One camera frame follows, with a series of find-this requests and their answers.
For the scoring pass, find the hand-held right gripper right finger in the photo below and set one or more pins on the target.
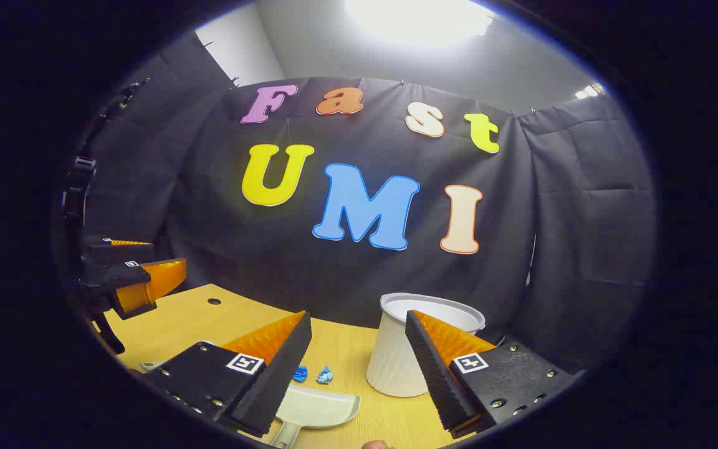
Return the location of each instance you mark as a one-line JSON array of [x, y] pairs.
[[437, 380]]

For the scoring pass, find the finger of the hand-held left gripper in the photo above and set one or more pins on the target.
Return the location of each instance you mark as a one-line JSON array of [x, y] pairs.
[[147, 287], [122, 252]]

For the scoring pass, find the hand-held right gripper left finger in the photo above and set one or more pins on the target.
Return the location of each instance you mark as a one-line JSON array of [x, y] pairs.
[[278, 380]]

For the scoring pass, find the dark blue paper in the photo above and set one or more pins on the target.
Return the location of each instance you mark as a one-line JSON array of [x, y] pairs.
[[300, 374]]

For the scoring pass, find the light blue paper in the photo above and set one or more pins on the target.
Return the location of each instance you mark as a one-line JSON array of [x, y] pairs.
[[325, 375]]

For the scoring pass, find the white ribbed garbage bin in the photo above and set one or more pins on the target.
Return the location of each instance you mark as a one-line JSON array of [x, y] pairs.
[[390, 362]]

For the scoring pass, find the grey-white dustpan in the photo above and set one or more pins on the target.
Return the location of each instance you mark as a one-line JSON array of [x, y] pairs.
[[321, 408]]

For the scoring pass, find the wooden desktop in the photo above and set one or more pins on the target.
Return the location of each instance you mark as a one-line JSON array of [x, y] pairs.
[[346, 349]]

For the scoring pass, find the black backdrop cloth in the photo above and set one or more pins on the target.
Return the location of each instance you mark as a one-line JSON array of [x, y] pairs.
[[209, 206]]

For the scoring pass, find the ceiling light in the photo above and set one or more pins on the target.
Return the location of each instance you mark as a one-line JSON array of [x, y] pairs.
[[588, 91], [415, 15]]

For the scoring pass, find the black curved frame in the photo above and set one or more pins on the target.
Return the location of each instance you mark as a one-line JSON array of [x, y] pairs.
[[78, 165]]

